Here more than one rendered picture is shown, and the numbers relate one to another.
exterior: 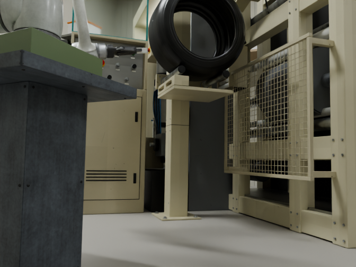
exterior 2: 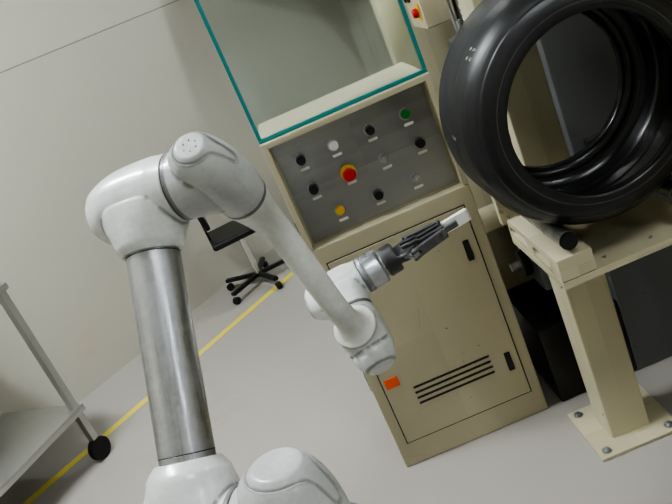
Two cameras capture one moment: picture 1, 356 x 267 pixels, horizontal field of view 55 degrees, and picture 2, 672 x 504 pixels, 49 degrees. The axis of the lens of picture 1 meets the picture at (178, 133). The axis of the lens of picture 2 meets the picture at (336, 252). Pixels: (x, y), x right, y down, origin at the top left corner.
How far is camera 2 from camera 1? 132 cm
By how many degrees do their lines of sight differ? 31
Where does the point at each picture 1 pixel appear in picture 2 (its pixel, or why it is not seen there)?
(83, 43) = (350, 333)
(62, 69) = not seen: outside the picture
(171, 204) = (611, 417)
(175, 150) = (587, 321)
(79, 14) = (316, 289)
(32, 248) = not seen: outside the picture
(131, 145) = (479, 307)
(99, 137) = (412, 322)
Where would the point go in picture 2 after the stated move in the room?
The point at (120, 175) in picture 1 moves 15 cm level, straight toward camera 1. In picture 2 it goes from (480, 368) to (487, 392)
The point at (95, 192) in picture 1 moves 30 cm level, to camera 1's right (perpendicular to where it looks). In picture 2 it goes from (446, 414) to (531, 395)
